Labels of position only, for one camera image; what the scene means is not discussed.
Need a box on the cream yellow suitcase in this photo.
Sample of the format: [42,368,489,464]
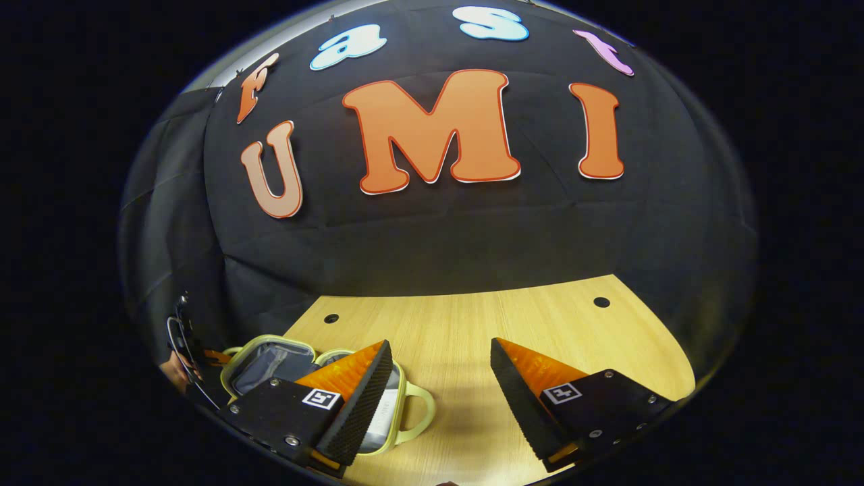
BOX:
[219,333,437,457]

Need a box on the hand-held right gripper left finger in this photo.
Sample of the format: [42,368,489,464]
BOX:
[218,339,394,479]

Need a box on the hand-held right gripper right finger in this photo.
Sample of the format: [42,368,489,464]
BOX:
[489,337,674,474]

